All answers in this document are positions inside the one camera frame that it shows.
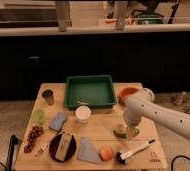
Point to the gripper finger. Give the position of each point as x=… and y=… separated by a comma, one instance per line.
x=121, y=128
x=130, y=133

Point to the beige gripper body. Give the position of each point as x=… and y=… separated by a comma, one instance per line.
x=131, y=127

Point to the green chili pepper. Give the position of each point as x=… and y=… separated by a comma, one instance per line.
x=123, y=135

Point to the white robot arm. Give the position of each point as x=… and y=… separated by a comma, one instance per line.
x=141, y=104

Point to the dark metal cup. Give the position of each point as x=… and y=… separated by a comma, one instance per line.
x=48, y=96

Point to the white black dish brush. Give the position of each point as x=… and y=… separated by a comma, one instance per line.
x=121, y=157

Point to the orange fruit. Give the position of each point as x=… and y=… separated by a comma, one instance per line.
x=106, y=153

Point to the orange bowl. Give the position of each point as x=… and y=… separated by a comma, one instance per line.
x=125, y=93

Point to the blue folded cloth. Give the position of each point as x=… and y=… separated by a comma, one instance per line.
x=87, y=151

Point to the green plastic tray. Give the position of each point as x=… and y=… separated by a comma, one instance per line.
x=96, y=91

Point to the brown wooden block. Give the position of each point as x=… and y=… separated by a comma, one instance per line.
x=63, y=146

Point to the blue sponge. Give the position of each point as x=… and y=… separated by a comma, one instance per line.
x=58, y=121

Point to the black round plate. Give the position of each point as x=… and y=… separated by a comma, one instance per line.
x=54, y=146

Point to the small clear wrapped item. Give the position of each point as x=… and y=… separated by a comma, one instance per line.
x=41, y=150

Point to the bunch of red grapes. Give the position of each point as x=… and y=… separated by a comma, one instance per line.
x=34, y=133

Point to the black stand pole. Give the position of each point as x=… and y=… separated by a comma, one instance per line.
x=12, y=143

